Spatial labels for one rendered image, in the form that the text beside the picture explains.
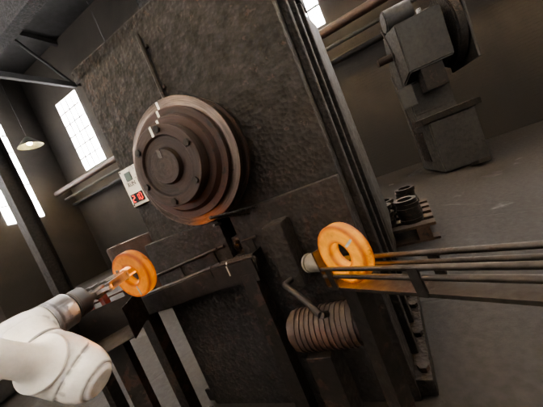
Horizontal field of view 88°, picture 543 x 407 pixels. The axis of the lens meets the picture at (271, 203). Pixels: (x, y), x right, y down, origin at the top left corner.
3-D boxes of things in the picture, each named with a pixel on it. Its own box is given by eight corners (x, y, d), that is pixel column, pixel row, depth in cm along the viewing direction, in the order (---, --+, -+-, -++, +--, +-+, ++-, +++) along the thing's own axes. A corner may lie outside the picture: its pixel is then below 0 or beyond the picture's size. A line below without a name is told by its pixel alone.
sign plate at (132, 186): (137, 206, 137) (121, 171, 135) (175, 188, 126) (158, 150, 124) (133, 207, 135) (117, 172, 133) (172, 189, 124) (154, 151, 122)
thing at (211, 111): (174, 233, 121) (128, 129, 116) (268, 199, 101) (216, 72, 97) (164, 238, 115) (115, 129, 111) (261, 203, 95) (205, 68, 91)
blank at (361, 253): (359, 287, 74) (350, 293, 72) (318, 243, 81) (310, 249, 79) (387, 257, 62) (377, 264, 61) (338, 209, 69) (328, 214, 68)
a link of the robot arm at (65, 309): (67, 335, 67) (90, 319, 73) (48, 302, 66) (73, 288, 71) (48, 339, 71) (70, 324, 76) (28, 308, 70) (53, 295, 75)
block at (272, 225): (294, 277, 109) (271, 220, 106) (313, 272, 105) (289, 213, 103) (285, 291, 99) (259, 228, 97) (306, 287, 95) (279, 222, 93)
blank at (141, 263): (112, 258, 96) (103, 262, 93) (140, 242, 90) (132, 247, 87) (136, 296, 98) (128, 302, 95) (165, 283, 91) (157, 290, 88)
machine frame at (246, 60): (263, 318, 210) (166, 92, 194) (418, 292, 165) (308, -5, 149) (207, 404, 144) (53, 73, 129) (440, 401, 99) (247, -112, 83)
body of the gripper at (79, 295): (69, 321, 76) (98, 301, 84) (86, 317, 72) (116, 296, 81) (54, 298, 75) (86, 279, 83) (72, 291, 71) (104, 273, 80)
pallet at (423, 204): (305, 268, 276) (288, 227, 272) (323, 238, 348) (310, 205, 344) (441, 237, 221) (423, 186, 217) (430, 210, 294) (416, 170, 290)
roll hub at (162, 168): (164, 212, 107) (132, 143, 104) (222, 188, 95) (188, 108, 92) (153, 216, 101) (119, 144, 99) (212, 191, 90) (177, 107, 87)
